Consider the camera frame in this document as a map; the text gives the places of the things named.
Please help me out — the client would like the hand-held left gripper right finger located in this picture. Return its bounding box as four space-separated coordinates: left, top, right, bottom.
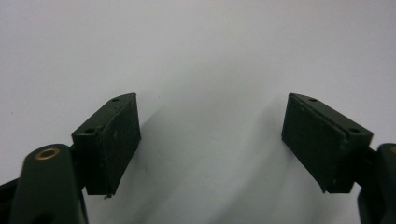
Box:
281 92 375 194

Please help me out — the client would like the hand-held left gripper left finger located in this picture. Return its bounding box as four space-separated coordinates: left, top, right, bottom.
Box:
71 92 142 199

